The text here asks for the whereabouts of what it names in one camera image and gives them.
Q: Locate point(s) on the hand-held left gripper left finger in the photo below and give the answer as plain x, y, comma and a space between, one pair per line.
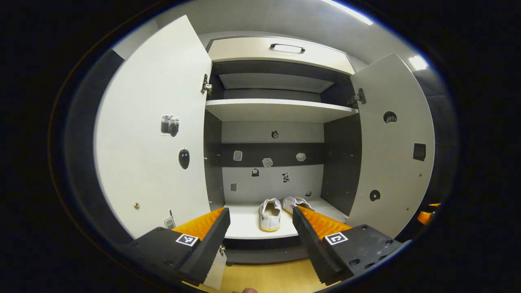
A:
207, 248

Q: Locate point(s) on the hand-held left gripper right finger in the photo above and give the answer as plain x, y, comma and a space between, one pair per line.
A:
313, 248

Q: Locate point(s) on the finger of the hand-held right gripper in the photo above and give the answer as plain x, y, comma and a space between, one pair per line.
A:
434, 205
425, 217

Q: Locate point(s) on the white canvas shoe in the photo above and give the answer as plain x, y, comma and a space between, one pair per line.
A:
290, 203
270, 219

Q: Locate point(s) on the white shoe cabinet door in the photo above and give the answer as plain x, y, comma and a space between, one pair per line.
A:
390, 162
142, 183

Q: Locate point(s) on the metal door hinge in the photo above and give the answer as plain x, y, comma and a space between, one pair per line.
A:
358, 97
222, 250
206, 85

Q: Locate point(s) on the white cabinet drawer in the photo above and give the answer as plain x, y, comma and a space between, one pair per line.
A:
244, 51

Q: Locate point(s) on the short ceiling light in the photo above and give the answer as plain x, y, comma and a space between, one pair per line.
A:
418, 62

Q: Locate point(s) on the black backdrop cloth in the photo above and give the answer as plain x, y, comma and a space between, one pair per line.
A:
81, 142

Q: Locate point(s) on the long ceiling light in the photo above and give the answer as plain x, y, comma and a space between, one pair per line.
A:
350, 12

